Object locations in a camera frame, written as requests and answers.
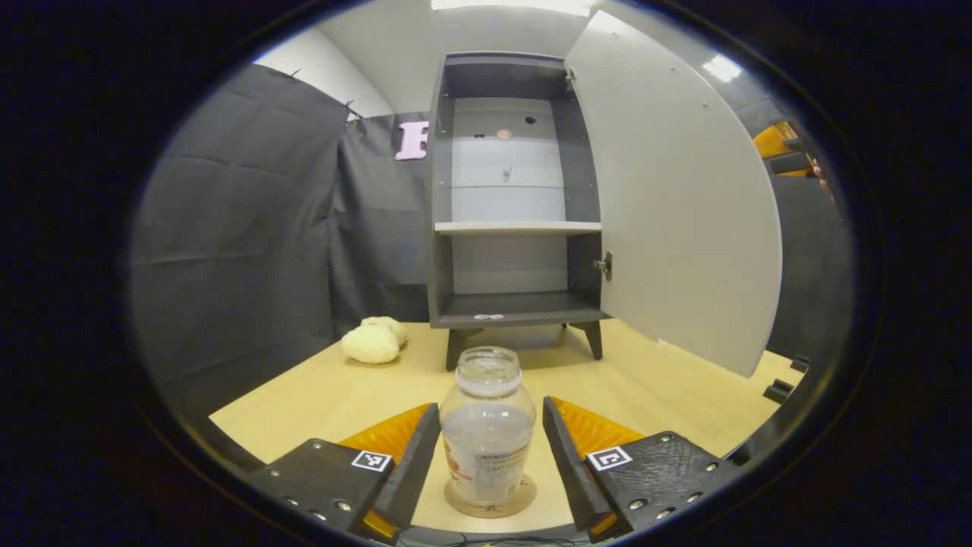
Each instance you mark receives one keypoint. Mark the yellow plush toy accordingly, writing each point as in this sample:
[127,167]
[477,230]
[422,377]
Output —
[372,343]

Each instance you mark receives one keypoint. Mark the small black block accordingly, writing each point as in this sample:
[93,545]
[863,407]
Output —
[800,364]
[778,391]

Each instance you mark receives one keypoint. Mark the clear plastic bottle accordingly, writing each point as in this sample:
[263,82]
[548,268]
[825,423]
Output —
[487,433]

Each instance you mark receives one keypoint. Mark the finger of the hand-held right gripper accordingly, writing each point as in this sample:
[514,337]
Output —
[774,140]
[793,167]

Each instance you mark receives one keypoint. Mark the black backdrop cloth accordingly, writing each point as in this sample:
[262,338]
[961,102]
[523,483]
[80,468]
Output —
[243,228]

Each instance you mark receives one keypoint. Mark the grey cabinet door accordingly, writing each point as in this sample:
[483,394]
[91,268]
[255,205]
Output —
[683,213]

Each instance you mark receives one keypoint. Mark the round brown coaster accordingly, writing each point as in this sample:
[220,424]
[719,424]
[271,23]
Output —
[456,503]

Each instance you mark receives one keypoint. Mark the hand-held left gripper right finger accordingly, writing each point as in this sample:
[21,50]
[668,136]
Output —
[566,471]

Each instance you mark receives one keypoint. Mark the large ceiling light panel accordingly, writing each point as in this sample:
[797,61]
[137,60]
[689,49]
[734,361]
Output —
[512,5]

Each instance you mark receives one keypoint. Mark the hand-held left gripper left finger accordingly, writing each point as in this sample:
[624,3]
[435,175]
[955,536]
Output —
[418,463]

